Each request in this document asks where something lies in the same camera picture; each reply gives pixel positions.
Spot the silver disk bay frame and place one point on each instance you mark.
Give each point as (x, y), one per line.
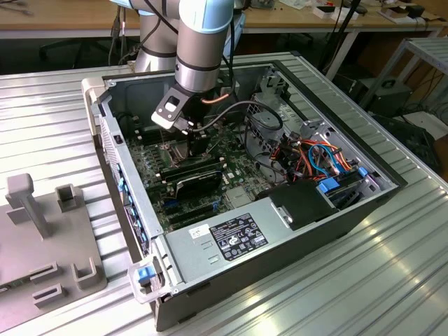
(322, 131)

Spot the silver chipset heatsink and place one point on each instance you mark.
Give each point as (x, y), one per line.
(238, 196)

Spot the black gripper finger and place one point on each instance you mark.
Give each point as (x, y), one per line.
(191, 145)
(201, 145)

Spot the grey parts rack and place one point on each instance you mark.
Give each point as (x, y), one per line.
(42, 252)

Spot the silver power supply box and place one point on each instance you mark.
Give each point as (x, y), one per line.
(189, 252)

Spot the black plastic crate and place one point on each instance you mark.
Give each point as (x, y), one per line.
(413, 147)

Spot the grey metal shelf frame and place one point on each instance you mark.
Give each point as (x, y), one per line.
(430, 47)

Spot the wooden desk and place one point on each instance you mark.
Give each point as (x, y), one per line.
(52, 21)

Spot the silver perforated drive cage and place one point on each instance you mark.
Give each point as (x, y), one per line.
(266, 140)

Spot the black graphics card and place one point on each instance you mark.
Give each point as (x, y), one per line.
(199, 183)

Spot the open black PC case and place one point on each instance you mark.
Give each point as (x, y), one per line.
(280, 266)

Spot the black RAM slot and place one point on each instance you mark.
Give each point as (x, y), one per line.
(175, 169)
(147, 130)
(190, 172)
(154, 138)

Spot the clear plastic case bracket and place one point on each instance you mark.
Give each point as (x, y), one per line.
(140, 295)

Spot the blue case latch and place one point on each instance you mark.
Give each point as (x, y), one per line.
(144, 274)

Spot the green motherboard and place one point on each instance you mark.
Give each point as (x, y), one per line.
(232, 162)

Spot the brown cardboard box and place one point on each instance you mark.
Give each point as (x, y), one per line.
(395, 14)

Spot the black camera bracket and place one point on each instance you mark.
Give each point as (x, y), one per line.
(161, 105)

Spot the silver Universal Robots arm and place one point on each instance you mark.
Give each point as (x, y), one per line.
(199, 52)

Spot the small black device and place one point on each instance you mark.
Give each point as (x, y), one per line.
(416, 12)

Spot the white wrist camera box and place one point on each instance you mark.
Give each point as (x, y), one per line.
(162, 120)

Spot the small black case switch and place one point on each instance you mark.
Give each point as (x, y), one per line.
(118, 139)

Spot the black expansion slot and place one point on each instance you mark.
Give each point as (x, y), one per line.
(190, 209)
(192, 218)

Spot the hard disk in blue carrier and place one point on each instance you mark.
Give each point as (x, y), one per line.
(330, 185)

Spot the black plastic shroud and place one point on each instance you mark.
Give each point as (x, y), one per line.
(301, 203)

